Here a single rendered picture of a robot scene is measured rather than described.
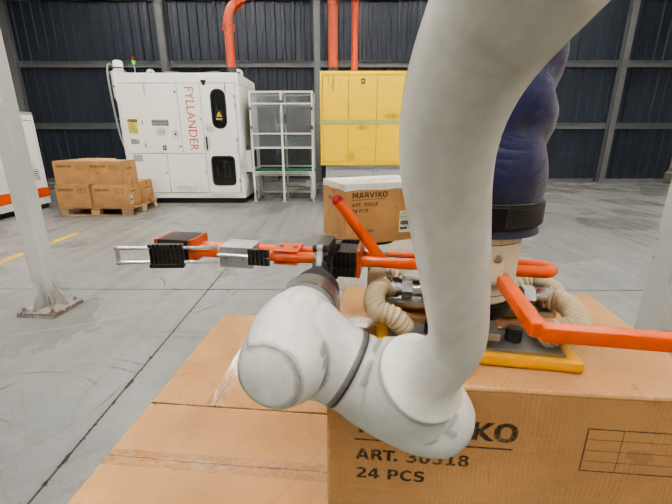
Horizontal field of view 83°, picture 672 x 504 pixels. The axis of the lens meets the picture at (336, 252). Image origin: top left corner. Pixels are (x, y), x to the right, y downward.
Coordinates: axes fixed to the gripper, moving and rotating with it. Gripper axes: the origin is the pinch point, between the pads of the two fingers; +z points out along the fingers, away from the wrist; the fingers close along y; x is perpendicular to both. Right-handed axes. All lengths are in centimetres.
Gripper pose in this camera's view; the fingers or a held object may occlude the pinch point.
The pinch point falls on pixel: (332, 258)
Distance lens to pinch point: 77.9
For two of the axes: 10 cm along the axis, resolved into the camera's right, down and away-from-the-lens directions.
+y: 0.0, 9.6, 2.9
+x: 9.9, 0.4, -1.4
